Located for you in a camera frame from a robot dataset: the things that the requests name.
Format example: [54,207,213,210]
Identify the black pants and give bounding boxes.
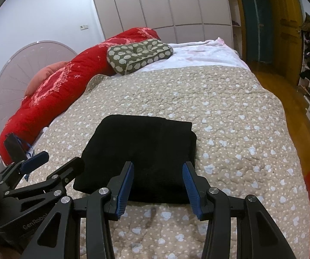
[73,115,197,205]

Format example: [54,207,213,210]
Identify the red quilted blanket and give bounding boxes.
[0,27,160,166]

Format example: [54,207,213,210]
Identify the beige dotted quilt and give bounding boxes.
[20,66,310,258]

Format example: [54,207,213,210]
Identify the pink pillow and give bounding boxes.
[24,61,68,97]

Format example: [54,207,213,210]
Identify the round white headboard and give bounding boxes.
[0,40,77,134]

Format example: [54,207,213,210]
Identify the olive dotted cushion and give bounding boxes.
[107,39,174,76]

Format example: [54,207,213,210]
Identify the white bed sheet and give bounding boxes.
[108,37,256,79]

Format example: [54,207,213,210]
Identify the white wardrobe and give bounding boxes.
[94,0,243,54]

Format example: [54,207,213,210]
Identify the dark green curtain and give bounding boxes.
[241,0,273,63]

